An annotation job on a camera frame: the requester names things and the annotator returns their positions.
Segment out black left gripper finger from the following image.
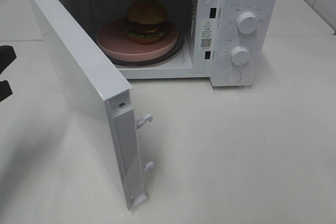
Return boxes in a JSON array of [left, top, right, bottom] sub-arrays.
[[0, 80, 12, 102], [0, 45, 16, 73]]

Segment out white microwave door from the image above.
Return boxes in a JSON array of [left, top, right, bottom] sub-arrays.
[[30, 0, 154, 209]]

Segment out pink round plate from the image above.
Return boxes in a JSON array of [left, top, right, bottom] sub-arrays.
[[96, 18, 179, 62]]

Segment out burger with brown bun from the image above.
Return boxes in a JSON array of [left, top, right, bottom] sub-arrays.
[[124, 0, 170, 45]]

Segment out round white door button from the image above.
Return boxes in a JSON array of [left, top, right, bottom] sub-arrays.
[[226, 70, 242, 83]]

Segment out glass microwave turntable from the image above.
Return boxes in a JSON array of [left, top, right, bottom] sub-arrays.
[[109, 35, 184, 67]]

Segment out white microwave oven body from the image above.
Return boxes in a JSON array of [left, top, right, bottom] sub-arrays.
[[59, 0, 275, 87]]

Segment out lower white control knob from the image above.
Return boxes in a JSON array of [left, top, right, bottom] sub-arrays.
[[230, 46, 249, 66]]

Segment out white control knob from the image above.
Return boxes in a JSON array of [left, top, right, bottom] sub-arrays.
[[230, 46, 249, 66], [236, 10, 258, 35]]

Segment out upper white control knob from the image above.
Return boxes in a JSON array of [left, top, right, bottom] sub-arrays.
[[236, 10, 258, 35]]

